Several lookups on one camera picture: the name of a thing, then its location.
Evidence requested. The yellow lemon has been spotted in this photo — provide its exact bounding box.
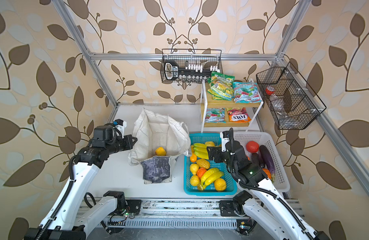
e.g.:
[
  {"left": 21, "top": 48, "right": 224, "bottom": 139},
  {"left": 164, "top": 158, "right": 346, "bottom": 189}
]
[
  {"left": 205, "top": 141, "right": 215, "bottom": 147},
  {"left": 190, "top": 175, "right": 200, "bottom": 187}
]

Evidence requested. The black wire basket back wall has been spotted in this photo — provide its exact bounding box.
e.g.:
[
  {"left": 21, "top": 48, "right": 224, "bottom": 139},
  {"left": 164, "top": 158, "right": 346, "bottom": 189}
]
[{"left": 160, "top": 48, "right": 223, "bottom": 84}]

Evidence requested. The white wooden two-tier shelf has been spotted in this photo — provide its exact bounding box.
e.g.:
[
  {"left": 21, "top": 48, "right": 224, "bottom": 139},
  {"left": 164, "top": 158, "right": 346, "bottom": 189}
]
[{"left": 199, "top": 82, "right": 264, "bottom": 133}]

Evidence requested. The yellow green banana bunch back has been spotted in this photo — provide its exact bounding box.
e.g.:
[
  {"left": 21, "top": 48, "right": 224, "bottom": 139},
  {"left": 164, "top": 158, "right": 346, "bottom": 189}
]
[{"left": 191, "top": 143, "right": 209, "bottom": 160}]

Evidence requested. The yellow green candy bag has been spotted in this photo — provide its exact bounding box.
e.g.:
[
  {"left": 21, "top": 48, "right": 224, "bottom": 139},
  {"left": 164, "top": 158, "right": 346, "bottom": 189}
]
[{"left": 207, "top": 72, "right": 235, "bottom": 101}]

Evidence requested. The orange fruit front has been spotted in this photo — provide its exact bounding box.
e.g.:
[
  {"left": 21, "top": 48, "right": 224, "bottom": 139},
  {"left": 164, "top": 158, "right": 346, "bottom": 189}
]
[{"left": 213, "top": 178, "right": 227, "bottom": 192}]

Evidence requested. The purple eggplant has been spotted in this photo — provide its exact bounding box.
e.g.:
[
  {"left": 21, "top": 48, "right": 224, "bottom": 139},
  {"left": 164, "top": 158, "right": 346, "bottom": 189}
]
[{"left": 259, "top": 145, "right": 275, "bottom": 175}]

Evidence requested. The yellow pear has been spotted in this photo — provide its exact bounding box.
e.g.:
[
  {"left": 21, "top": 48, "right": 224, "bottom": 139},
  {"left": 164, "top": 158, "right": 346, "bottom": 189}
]
[{"left": 189, "top": 163, "right": 199, "bottom": 176}]

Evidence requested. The orange persimmon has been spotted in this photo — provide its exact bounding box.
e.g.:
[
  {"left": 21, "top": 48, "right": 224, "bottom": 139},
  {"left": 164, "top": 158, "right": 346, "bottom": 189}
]
[{"left": 196, "top": 168, "right": 207, "bottom": 179}]

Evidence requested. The orange Fox's candy bag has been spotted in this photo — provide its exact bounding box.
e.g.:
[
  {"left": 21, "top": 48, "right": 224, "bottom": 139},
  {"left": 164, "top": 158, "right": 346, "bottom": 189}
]
[{"left": 227, "top": 108, "right": 251, "bottom": 123}]

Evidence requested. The white plastic basket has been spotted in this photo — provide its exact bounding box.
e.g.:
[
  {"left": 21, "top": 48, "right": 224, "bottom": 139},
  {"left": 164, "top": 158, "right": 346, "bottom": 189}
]
[{"left": 234, "top": 131, "right": 290, "bottom": 193}]

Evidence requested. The black wire basket right wall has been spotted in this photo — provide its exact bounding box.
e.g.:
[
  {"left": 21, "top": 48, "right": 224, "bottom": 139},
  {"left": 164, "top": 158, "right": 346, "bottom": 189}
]
[{"left": 256, "top": 63, "right": 326, "bottom": 130}]

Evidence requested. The teal candy bag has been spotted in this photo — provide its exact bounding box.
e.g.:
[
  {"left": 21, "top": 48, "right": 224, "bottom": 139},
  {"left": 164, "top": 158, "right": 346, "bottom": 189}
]
[{"left": 233, "top": 82, "right": 261, "bottom": 104}]

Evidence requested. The green red candy bag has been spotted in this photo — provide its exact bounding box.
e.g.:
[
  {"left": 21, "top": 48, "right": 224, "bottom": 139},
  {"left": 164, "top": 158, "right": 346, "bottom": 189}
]
[{"left": 205, "top": 108, "right": 225, "bottom": 123}]

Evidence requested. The black wire basket wall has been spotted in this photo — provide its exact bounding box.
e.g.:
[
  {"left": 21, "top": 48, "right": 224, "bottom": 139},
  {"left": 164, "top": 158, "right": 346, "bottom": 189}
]
[
  {"left": 160, "top": 48, "right": 223, "bottom": 84},
  {"left": 256, "top": 63, "right": 326, "bottom": 130}
]

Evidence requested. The black white tool set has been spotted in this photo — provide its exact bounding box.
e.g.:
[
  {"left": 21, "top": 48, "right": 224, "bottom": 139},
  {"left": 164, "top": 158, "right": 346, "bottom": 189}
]
[{"left": 160, "top": 60, "right": 222, "bottom": 83}]

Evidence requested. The orange pumpkin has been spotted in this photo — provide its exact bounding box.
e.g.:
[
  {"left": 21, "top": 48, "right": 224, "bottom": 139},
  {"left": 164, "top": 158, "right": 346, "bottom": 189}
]
[{"left": 262, "top": 168, "right": 272, "bottom": 180}]

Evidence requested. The cream Monet print tote bag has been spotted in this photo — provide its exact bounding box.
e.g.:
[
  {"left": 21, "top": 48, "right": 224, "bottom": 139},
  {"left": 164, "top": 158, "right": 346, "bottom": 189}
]
[{"left": 128, "top": 109, "right": 191, "bottom": 184}]

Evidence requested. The teal plastic basket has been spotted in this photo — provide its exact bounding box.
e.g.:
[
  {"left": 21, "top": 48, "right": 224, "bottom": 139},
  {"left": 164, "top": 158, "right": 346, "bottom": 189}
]
[{"left": 183, "top": 133, "right": 237, "bottom": 198}]

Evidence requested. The yellow banana bunch front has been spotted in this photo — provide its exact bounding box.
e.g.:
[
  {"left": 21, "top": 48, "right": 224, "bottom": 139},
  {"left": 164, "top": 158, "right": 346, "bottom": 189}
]
[{"left": 197, "top": 168, "right": 224, "bottom": 191}]

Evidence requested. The linear rail base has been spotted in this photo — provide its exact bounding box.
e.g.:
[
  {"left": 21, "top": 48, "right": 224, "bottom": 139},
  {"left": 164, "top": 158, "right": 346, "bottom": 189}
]
[{"left": 76, "top": 196, "right": 305, "bottom": 230}]

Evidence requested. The red tomato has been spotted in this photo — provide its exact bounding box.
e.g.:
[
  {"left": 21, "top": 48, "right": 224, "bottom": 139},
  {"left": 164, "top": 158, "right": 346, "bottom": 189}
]
[{"left": 245, "top": 141, "right": 259, "bottom": 154}]

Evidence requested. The yellow red mango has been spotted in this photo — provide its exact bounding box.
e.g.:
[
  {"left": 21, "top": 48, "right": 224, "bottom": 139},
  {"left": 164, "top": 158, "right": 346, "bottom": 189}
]
[{"left": 155, "top": 147, "right": 166, "bottom": 156}]

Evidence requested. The dark zucchini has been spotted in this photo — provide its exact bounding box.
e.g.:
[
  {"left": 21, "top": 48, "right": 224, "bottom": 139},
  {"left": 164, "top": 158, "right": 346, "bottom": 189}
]
[{"left": 251, "top": 153, "right": 265, "bottom": 169}]

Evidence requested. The plastic bottle red cap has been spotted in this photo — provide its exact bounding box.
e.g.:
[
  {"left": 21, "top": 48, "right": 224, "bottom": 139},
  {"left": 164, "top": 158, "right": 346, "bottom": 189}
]
[{"left": 265, "top": 86, "right": 284, "bottom": 115}]

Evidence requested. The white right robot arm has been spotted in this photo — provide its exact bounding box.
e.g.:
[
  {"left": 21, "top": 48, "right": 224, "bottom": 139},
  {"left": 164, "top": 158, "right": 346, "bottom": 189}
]
[{"left": 207, "top": 129, "right": 329, "bottom": 240}]

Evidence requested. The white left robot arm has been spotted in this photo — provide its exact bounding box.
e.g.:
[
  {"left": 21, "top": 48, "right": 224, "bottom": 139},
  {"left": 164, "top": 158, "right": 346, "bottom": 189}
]
[{"left": 24, "top": 119, "right": 137, "bottom": 240}]

